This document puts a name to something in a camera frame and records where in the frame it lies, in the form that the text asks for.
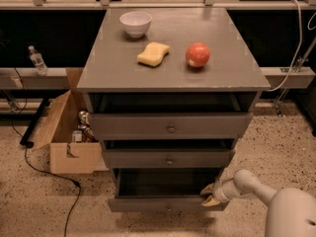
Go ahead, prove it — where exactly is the grey top drawer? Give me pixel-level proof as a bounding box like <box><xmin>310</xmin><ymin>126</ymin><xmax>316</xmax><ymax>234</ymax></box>
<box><xmin>89</xmin><ymin>113</ymin><xmax>253</xmax><ymax>140</ymax></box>

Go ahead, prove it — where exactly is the black table leg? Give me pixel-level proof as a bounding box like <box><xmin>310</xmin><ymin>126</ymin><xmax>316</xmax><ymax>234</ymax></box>
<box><xmin>20</xmin><ymin>98</ymin><xmax>49</xmax><ymax>148</ymax></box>

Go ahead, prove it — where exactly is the yellow sponge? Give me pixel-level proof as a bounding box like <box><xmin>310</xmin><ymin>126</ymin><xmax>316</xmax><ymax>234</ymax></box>
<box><xmin>136</xmin><ymin>41</ymin><xmax>170</xmax><ymax>67</ymax></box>

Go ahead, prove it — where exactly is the metal can in box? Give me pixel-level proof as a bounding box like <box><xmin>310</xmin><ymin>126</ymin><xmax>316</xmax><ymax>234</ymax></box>
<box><xmin>71</xmin><ymin>130</ymin><xmax>82</xmax><ymax>143</ymax></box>

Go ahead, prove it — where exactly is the grey drawer cabinet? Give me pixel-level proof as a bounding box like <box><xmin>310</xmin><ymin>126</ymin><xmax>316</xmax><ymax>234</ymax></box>
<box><xmin>76</xmin><ymin>7</ymin><xmax>271</xmax><ymax>196</ymax></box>

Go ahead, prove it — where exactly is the cardboard box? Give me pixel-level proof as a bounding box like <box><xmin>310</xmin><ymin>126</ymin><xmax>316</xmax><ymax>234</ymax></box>
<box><xmin>33</xmin><ymin>68</ymin><xmax>107</xmax><ymax>174</ymax></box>

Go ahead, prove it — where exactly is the grey middle drawer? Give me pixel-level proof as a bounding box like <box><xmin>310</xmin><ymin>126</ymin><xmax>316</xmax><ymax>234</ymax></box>
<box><xmin>103</xmin><ymin>149</ymin><xmax>235</xmax><ymax>168</ymax></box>

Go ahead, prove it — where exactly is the black floor cable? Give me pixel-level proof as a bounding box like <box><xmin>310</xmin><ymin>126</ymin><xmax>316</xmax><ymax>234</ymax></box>
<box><xmin>0</xmin><ymin>39</ymin><xmax>82</xmax><ymax>237</ymax></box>

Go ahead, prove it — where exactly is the shiny bottle in box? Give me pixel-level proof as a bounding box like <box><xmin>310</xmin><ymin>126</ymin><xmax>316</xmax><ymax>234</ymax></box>
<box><xmin>78</xmin><ymin>111</ymin><xmax>95</xmax><ymax>141</ymax></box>

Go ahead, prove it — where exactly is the red apple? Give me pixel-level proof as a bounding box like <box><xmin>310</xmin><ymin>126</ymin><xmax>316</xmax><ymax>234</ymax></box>
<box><xmin>186</xmin><ymin>42</ymin><xmax>210</xmax><ymax>68</ymax></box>

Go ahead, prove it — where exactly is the grey drawer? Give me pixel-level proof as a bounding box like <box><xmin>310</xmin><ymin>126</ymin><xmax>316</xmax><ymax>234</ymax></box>
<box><xmin>103</xmin><ymin>149</ymin><xmax>235</xmax><ymax>168</ymax></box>
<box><xmin>89</xmin><ymin>113</ymin><xmax>253</xmax><ymax>140</ymax></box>
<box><xmin>108</xmin><ymin>168</ymin><xmax>227</xmax><ymax>212</ymax></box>

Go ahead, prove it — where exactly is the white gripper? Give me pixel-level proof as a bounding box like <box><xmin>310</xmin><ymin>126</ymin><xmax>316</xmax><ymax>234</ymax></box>
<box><xmin>200</xmin><ymin>179</ymin><xmax>238</xmax><ymax>207</ymax></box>

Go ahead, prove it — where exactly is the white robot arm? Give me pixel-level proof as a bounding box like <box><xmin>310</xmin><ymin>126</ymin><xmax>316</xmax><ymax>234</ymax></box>
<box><xmin>200</xmin><ymin>169</ymin><xmax>316</xmax><ymax>237</ymax></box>

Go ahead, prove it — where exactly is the white hanging cable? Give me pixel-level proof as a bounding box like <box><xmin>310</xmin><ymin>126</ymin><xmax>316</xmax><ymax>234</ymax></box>
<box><xmin>266</xmin><ymin>0</ymin><xmax>304</xmax><ymax>93</ymax></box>

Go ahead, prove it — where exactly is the white bowl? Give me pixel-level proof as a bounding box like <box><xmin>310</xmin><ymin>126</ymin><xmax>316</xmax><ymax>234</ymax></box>
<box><xmin>119</xmin><ymin>11</ymin><xmax>152</xmax><ymax>38</ymax></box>

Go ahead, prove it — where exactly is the clear water bottle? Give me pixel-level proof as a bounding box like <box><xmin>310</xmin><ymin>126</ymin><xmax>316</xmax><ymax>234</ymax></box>
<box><xmin>29</xmin><ymin>45</ymin><xmax>47</xmax><ymax>76</ymax></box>

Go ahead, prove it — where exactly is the grey bottom drawer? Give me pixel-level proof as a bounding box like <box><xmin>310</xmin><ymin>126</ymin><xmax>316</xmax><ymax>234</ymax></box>
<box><xmin>108</xmin><ymin>168</ymin><xmax>227</xmax><ymax>212</ymax></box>

